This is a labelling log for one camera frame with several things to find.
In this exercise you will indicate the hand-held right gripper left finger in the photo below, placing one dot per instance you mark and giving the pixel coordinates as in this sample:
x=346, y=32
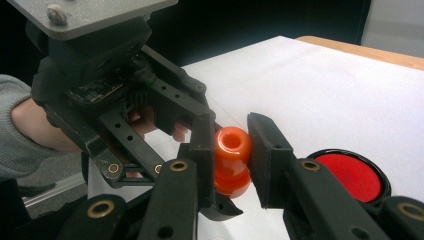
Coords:
x=203, y=156

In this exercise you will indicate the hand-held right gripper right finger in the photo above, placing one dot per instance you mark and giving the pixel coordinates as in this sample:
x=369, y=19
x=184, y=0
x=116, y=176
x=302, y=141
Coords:
x=270, y=160

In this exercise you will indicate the orange stamp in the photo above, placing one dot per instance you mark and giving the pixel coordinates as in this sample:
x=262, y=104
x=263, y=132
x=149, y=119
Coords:
x=233, y=143

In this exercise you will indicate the orange stamp cap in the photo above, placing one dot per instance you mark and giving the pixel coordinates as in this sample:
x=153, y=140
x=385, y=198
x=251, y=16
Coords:
x=231, y=183

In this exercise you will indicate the round red ink pad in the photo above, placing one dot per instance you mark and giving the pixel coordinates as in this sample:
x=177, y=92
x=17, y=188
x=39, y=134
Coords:
x=353, y=176

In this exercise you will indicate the white table cover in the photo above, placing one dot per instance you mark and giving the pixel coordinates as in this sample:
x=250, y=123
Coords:
x=316, y=100

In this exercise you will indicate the wooden table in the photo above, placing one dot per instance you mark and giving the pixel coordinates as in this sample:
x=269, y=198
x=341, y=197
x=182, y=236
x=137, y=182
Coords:
x=383, y=55

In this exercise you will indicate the white cabinet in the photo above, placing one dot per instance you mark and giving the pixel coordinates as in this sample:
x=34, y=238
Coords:
x=396, y=23

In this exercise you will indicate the aluminium rail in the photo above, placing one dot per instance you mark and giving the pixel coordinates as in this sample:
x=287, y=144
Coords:
x=56, y=191

